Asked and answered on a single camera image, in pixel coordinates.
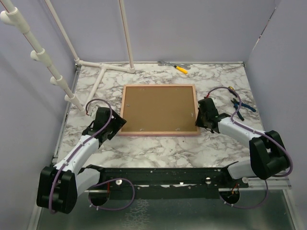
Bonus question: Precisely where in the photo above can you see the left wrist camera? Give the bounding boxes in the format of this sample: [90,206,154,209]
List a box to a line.
[87,109,96,119]

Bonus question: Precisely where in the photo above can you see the pink picture frame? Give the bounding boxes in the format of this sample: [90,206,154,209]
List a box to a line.
[119,84,201,136]

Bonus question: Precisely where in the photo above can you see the blue handled pliers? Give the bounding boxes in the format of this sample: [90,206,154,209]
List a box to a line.
[231,98,256,121]

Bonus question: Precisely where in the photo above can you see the yellow handled screwdriver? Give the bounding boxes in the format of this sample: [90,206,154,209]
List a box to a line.
[174,65,188,74]

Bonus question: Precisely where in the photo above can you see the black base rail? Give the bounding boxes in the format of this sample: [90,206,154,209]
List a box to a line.
[88,165,248,201]

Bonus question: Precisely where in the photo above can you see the silver wrench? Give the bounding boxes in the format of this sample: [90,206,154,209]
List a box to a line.
[158,60,191,70]

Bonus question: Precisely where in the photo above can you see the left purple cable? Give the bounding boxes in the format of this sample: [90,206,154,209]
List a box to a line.
[47,98,135,214]

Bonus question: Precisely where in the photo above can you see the white pvc pipe rack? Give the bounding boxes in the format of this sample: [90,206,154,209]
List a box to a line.
[0,0,136,116]

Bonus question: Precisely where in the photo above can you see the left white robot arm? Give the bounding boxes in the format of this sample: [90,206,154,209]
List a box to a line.
[36,107,126,214]

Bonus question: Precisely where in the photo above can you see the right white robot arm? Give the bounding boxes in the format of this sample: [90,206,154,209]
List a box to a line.
[195,98,293,187]

